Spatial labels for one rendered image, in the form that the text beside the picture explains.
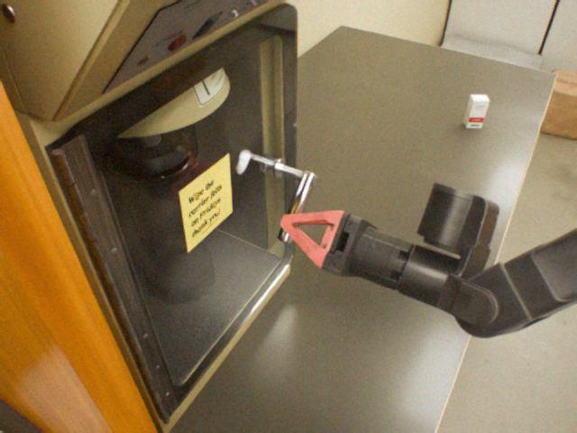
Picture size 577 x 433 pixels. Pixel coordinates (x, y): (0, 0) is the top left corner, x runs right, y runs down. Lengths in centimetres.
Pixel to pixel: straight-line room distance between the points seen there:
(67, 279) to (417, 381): 55
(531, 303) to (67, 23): 41
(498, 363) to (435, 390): 124
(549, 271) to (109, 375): 36
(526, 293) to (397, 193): 56
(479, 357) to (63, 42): 181
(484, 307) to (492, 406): 140
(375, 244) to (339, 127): 67
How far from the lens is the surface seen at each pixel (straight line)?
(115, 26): 23
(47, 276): 25
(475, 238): 50
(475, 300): 47
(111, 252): 40
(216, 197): 49
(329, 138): 112
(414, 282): 51
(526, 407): 190
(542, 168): 294
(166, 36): 30
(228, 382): 70
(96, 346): 30
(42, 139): 34
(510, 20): 343
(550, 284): 46
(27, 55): 29
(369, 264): 52
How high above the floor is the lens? 156
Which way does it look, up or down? 43 degrees down
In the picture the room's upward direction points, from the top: straight up
